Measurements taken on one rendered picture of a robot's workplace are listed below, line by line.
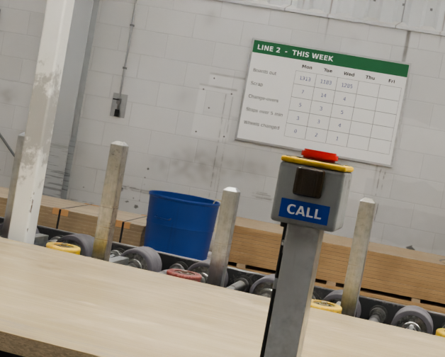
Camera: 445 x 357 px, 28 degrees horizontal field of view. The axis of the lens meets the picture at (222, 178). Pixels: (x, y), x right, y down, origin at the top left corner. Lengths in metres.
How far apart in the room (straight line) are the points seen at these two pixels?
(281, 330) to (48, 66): 1.29
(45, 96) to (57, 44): 0.12
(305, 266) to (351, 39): 7.21
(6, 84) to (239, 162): 2.36
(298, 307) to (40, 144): 1.26
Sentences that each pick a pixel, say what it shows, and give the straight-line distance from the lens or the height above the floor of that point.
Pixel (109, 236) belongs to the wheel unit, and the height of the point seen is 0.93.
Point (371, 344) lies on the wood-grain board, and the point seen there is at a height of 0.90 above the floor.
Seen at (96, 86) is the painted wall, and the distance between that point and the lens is 8.44.
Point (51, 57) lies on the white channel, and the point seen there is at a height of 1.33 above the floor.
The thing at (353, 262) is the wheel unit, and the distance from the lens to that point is 2.05.
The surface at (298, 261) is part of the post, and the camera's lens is 0.96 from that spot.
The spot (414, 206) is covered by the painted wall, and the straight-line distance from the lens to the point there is 8.09.
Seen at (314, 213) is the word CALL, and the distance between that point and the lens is 0.93.
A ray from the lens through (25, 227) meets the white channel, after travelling 2.15.
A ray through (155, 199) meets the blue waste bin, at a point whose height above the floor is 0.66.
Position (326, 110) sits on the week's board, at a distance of 8.06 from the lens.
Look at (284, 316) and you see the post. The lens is 0.97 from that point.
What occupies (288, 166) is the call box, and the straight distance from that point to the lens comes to 0.94.
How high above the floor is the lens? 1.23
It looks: 3 degrees down
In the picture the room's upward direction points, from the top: 10 degrees clockwise
